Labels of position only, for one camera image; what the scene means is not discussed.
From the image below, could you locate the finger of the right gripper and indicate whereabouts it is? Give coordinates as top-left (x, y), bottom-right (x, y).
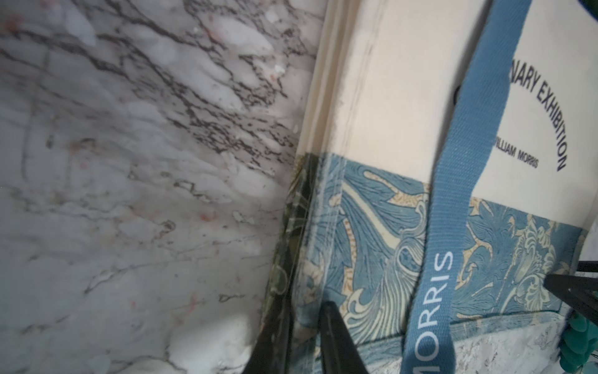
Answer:
top-left (543, 274), bottom-right (597, 325)

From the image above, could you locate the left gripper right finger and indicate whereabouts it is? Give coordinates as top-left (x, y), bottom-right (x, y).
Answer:
top-left (319, 302), bottom-right (368, 374)

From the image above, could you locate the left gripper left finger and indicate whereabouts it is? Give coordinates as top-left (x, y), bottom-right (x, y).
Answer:
top-left (242, 295), bottom-right (292, 374)

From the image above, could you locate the cream bag green handles floral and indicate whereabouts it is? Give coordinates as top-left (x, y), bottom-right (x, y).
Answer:
top-left (261, 153), bottom-right (322, 324)

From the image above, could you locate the cream bag blue floral pattern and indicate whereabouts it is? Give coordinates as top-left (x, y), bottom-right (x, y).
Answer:
top-left (290, 1), bottom-right (597, 373)

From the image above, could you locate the green rubber glove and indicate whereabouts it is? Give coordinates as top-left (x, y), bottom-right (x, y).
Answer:
top-left (559, 312), bottom-right (597, 373)

